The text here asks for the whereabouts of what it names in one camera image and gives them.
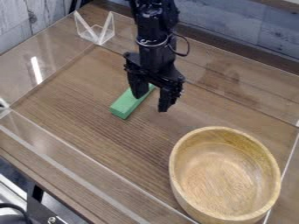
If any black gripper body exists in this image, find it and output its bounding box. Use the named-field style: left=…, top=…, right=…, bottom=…
left=124, top=38, right=184, bottom=88

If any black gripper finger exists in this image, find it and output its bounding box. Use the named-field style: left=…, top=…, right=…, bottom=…
left=127, top=72, right=149, bottom=99
left=157, top=83, right=183, bottom=112

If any green rectangular block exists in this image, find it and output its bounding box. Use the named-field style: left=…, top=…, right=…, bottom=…
left=109, top=85, right=155, bottom=120

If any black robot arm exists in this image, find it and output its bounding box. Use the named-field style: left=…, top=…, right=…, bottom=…
left=124, top=0, right=188, bottom=112

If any wooden bowl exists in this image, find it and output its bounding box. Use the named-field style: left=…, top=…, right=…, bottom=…
left=168, top=126, right=281, bottom=224

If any clear acrylic corner bracket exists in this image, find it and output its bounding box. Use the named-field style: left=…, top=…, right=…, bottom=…
left=73, top=11, right=116, bottom=46

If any black table leg bracket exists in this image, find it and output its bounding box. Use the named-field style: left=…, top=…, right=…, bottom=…
left=27, top=184, right=68, bottom=224

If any black cable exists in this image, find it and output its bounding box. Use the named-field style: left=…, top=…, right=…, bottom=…
left=0, top=201, right=31, bottom=224

